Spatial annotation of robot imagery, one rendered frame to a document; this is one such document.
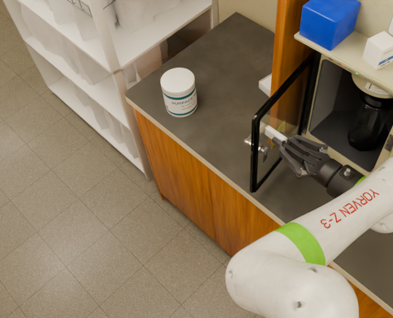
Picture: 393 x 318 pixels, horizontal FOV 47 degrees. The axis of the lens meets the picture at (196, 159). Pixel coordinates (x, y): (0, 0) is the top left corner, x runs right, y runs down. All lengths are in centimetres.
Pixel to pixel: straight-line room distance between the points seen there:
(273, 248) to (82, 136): 236
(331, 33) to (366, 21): 11
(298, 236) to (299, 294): 20
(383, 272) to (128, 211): 160
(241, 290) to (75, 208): 205
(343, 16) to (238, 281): 67
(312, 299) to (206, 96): 128
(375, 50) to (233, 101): 81
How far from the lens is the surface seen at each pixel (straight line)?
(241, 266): 83
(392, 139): 143
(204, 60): 200
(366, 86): 138
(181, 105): 173
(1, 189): 306
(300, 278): 71
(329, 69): 147
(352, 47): 122
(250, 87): 188
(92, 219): 272
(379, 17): 121
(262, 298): 77
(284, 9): 125
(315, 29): 119
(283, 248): 85
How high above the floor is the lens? 230
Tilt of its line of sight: 55 degrees down
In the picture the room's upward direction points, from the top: 8 degrees counter-clockwise
